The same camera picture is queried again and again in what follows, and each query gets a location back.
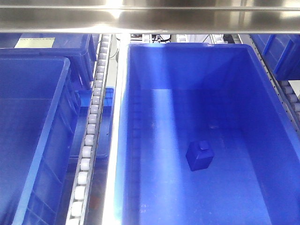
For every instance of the small blue plastic block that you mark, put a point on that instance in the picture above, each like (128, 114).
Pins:
(199, 155)

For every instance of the steel shelf front beam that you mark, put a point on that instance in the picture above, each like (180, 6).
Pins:
(150, 16)

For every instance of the white roller conveyor track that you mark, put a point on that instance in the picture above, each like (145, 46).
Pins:
(78, 204)

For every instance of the right roller conveyor track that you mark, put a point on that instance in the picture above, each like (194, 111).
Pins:
(285, 93)

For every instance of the large blue bin centre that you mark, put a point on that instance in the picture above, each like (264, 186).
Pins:
(179, 93)

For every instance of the large blue bin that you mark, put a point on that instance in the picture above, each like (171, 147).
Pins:
(179, 93)
(39, 109)

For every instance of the blue bin rear left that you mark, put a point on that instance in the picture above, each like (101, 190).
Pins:
(78, 48)

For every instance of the large blue bin left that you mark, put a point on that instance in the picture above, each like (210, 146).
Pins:
(39, 109)

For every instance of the blue bin rear right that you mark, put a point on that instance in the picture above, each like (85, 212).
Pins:
(281, 53)

